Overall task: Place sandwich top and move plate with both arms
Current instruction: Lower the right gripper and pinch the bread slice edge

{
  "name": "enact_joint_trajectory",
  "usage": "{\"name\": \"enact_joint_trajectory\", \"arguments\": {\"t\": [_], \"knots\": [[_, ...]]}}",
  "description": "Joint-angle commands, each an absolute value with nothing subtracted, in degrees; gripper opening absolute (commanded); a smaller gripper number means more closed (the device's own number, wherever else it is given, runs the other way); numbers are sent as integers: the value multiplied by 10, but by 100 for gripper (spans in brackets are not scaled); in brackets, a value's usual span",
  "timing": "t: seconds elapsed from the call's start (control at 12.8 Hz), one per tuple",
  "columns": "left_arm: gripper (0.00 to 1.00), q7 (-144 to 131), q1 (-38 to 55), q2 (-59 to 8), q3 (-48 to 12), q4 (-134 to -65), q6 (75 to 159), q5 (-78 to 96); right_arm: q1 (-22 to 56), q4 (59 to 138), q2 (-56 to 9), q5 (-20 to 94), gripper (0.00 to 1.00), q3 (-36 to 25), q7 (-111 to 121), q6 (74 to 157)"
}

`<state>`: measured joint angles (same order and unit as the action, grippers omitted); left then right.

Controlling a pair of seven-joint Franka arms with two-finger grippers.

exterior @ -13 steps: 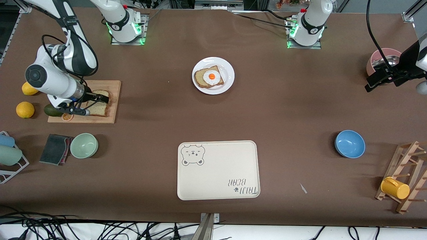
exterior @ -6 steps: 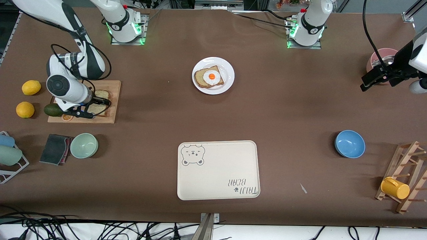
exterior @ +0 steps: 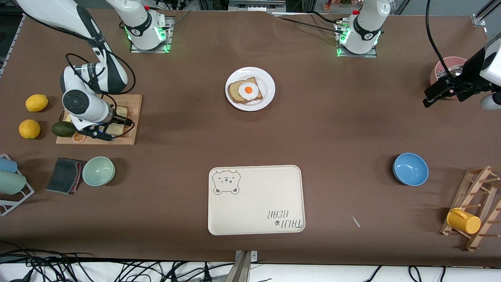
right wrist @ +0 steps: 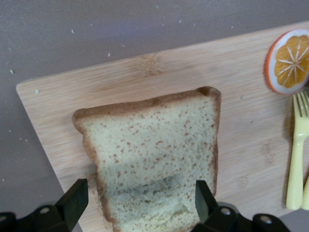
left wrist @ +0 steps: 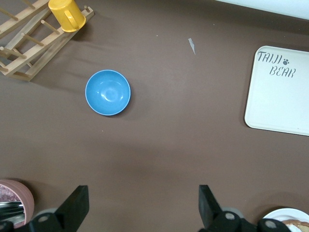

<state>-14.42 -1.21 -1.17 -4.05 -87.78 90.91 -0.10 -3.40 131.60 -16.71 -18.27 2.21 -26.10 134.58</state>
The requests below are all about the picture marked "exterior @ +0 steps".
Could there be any round orange fruit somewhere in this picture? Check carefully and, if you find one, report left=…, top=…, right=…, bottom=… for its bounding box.
left=19, top=119, right=41, bottom=139

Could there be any fried egg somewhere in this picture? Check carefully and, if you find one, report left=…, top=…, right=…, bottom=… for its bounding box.
left=238, top=81, right=259, bottom=99

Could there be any black cable bundle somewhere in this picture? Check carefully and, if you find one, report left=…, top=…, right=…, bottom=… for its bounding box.
left=0, top=241, right=235, bottom=282

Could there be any pale green cup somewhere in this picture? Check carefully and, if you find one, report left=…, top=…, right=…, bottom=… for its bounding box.
left=0, top=171, right=27, bottom=195

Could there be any pink cloth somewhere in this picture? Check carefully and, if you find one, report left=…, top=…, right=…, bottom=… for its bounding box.
left=72, top=161, right=85, bottom=193

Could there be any green avocado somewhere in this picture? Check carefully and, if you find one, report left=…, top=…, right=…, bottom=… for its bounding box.
left=51, top=121, right=77, bottom=137

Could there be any pale green bowl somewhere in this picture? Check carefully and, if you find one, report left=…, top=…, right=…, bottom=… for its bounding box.
left=82, top=156, right=116, bottom=186

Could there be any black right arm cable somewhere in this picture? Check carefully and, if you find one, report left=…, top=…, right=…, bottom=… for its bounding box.
left=66, top=53, right=136, bottom=137

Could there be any pink bowl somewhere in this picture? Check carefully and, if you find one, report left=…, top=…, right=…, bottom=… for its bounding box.
left=430, top=57, right=468, bottom=89

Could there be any wooden cutting board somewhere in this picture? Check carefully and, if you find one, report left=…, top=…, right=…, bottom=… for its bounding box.
left=56, top=94, right=142, bottom=146

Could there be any cream bear print tray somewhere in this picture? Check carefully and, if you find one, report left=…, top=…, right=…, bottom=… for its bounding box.
left=207, top=165, right=306, bottom=236

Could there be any wooden mug rack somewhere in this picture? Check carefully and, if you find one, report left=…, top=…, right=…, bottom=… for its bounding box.
left=440, top=166, right=501, bottom=251

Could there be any yellow mug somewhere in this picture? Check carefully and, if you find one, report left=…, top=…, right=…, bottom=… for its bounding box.
left=447, top=208, right=481, bottom=235

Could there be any aluminium frame rail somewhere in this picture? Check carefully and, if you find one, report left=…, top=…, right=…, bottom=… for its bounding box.
left=472, top=0, right=501, bottom=27

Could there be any brown bread slice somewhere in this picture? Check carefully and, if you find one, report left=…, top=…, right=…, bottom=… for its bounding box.
left=106, top=106, right=130, bottom=137

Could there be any black table cable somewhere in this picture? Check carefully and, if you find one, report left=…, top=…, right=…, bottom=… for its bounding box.
left=272, top=11, right=345, bottom=34

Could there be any bread slice under egg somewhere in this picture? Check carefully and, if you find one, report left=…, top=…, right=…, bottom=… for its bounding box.
left=228, top=77, right=263, bottom=104

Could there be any metal table bracket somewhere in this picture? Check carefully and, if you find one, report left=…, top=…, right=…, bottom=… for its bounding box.
left=223, top=250, right=259, bottom=282

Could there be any yellow lemon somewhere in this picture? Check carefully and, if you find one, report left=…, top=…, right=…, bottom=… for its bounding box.
left=26, top=94, right=49, bottom=112

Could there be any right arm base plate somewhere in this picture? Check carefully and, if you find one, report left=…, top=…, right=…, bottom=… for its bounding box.
left=130, top=16, right=173, bottom=53

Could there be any white wire rack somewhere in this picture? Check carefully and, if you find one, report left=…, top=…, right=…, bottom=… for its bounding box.
left=0, top=154, right=35, bottom=216

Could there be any grey metal equipment frame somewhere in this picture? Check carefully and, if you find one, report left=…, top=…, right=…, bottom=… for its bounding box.
left=198, top=0, right=317, bottom=14

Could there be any white round plate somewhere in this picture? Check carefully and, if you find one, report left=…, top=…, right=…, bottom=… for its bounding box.
left=225, top=67, right=276, bottom=112

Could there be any blue bowl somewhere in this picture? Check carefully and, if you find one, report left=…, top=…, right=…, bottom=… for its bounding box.
left=393, top=153, right=429, bottom=186

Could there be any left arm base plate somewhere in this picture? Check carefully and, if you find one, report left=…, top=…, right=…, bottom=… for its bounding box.
left=335, top=22, right=378, bottom=58

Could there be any dark grey cloth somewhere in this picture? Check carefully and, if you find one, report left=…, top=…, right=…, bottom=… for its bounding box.
left=46, top=157, right=81, bottom=195

